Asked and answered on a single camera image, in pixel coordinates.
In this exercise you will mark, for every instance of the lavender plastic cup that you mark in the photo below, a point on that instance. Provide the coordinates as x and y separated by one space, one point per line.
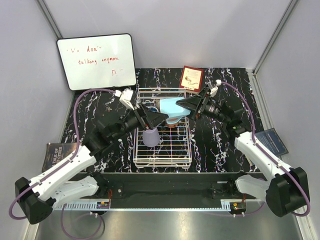
151 137

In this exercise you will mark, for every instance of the white dry-erase board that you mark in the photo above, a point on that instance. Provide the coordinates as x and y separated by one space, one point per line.
94 62

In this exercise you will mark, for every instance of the red and cream book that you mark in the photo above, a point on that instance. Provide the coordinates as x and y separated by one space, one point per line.
191 79

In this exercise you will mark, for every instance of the salmon pink floral mug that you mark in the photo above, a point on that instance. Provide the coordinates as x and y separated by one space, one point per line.
172 122

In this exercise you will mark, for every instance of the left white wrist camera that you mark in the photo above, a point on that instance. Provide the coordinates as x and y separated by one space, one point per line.
125 98

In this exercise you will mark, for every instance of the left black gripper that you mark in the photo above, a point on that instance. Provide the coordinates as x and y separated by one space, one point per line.
149 119

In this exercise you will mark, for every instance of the dark blue book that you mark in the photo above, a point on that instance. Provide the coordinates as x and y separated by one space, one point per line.
272 141

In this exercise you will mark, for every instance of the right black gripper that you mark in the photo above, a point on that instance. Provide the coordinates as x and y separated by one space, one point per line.
192 102

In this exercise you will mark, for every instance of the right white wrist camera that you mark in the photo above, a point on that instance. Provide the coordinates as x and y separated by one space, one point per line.
214 86

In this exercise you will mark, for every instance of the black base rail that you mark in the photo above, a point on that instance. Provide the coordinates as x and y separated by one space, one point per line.
168 187

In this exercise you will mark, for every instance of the dark blue ceramic mug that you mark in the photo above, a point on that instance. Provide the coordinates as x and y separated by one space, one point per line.
151 108

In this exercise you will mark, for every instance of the light blue ceramic mug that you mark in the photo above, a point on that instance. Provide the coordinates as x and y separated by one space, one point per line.
169 106

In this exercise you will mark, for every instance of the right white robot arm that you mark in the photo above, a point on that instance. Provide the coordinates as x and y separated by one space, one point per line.
285 189

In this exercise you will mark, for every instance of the dark Tale of Two Cities book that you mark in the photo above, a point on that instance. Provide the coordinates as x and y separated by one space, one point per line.
56 152

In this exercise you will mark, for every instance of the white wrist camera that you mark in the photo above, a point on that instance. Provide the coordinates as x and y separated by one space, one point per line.
125 98
214 86

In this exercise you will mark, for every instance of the white slotted cable duct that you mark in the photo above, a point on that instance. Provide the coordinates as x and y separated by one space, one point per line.
103 205

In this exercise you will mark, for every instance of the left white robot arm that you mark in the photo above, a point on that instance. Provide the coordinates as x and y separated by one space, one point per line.
40 195

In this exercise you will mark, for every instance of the white wire dish rack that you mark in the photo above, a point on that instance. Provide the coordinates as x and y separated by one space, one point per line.
174 147

